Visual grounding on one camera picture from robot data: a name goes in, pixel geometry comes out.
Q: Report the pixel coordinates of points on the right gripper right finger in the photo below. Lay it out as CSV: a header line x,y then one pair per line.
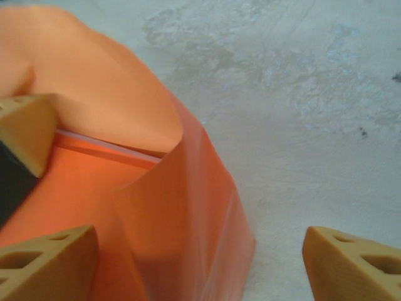
x,y
354,272

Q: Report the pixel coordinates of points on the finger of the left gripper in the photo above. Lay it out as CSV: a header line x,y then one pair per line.
x,y
25,135

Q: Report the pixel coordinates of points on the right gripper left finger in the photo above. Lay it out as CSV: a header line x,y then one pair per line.
x,y
47,269

